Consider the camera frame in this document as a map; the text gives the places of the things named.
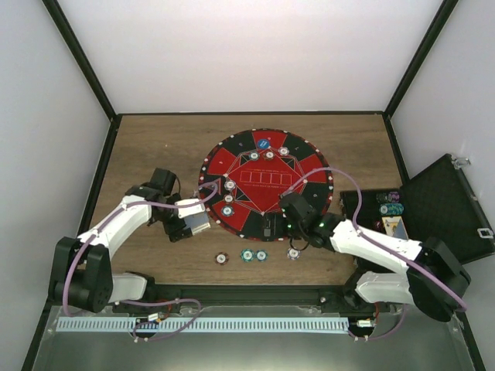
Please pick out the blue round blind button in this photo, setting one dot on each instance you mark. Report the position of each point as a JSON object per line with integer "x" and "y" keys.
{"x": 263, "y": 144}

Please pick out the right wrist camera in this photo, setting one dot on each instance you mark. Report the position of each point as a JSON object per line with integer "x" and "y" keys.
{"x": 298, "y": 211}

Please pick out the teal poker chip stack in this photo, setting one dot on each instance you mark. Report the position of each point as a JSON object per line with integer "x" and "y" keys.
{"x": 247, "y": 255}

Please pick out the black aluminium frame rail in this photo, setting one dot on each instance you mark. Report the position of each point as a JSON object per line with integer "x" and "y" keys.
{"x": 336, "y": 296}

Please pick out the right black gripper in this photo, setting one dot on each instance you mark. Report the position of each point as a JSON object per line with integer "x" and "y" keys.
{"x": 268, "y": 218}

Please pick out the teal chip row in case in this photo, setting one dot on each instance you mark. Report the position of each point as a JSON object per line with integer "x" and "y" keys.
{"x": 391, "y": 209}

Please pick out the card deck in case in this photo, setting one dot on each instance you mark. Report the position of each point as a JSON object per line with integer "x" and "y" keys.
{"x": 394, "y": 226}

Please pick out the round red black poker mat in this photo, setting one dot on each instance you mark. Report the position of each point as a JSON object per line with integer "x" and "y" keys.
{"x": 260, "y": 184}

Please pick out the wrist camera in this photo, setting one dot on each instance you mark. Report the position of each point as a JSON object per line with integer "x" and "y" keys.
{"x": 298, "y": 211}
{"x": 189, "y": 207}

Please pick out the purple chip in case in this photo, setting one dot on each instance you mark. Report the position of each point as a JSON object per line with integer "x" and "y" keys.
{"x": 393, "y": 197}

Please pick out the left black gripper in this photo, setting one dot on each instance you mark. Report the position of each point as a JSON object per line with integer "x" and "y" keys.
{"x": 171, "y": 229}

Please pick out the purple white poker chip stack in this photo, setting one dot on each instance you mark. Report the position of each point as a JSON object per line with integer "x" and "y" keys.
{"x": 293, "y": 254}

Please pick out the blue playing card deck box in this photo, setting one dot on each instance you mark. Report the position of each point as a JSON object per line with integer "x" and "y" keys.
{"x": 198, "y": 223}

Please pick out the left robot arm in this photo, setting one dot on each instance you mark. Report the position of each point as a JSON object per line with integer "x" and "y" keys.
{"x": 81, "y": 275}

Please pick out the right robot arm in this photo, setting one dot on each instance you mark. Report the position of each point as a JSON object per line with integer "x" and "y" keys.
{"x": 424, "y": 274}

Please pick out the black poker set case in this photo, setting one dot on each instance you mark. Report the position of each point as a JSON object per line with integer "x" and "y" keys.
{"x": 438, "y": 202}

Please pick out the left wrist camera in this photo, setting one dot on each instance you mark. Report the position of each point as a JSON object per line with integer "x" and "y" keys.
{"x": 189, "y": 207}

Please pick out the light blue slotted cable duct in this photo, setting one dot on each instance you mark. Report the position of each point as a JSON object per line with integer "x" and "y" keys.
{"x": 325, "y": 325}

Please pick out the brown poker chip stack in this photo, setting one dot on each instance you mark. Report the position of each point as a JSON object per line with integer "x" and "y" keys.
{"x": 221, "y": 258}

